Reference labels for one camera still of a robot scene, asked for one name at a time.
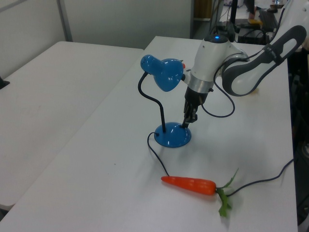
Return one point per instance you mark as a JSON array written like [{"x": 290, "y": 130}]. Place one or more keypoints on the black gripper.
[{"x": 193, "y": 97}]

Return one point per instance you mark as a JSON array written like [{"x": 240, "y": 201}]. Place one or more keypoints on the blue desk lamp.
[{"x": 169, "y": 72}]

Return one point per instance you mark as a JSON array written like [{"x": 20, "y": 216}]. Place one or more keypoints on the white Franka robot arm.
[{"x": 207, "y": 62}]

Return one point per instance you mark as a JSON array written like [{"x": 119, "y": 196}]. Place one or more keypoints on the orange plastic carrot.
[{"x": 190, "y": 184}]

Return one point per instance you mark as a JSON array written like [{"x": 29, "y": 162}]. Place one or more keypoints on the black background equipment box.
[{"x": 252, "y": 37}]

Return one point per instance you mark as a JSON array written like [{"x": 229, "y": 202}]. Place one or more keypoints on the black monitor stand pole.
[{"x": 233, "y": 17}]

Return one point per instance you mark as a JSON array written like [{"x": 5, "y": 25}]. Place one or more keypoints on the yellow background object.
[{"x": 255, "y": 21}]

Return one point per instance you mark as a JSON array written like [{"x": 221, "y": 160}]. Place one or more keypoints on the white side table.
[{"x": 48, "y": 96}]

